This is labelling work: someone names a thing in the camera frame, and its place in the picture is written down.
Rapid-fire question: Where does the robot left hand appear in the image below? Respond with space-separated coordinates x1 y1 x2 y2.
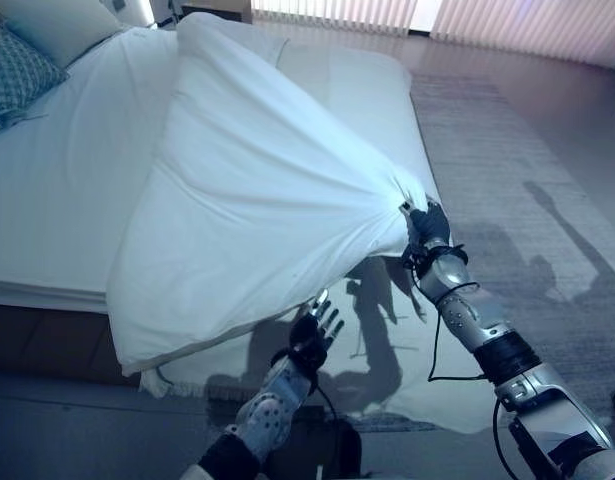
289 292 345 372

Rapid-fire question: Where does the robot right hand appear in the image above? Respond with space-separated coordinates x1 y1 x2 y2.
398 198 451 249

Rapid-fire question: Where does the white duvet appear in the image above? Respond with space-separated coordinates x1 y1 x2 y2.
106 12 428 377

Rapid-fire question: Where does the bed with white sheet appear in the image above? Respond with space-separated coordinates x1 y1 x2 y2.
0 19 441 386

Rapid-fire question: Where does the grey floor rug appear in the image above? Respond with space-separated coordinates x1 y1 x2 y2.
139 69 615 435

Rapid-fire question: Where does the vertical blind curtain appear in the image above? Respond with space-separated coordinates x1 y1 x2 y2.
251 0 615 71

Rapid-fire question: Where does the wooden bedside cabinet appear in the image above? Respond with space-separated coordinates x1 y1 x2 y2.
179 0 253 25

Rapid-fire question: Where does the blue patterned cushion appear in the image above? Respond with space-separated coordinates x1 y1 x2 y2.
0 22 71 124

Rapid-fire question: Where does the white pillow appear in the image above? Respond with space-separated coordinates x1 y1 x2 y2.
0 0 133 69

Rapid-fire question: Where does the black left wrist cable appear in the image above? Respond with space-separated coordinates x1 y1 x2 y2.
314 382 341 480

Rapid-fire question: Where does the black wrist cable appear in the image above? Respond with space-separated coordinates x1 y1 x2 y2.
314 382 341 480
426 282 488 384

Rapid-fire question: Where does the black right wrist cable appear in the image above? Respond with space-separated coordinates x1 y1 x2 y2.
426 282 488 384

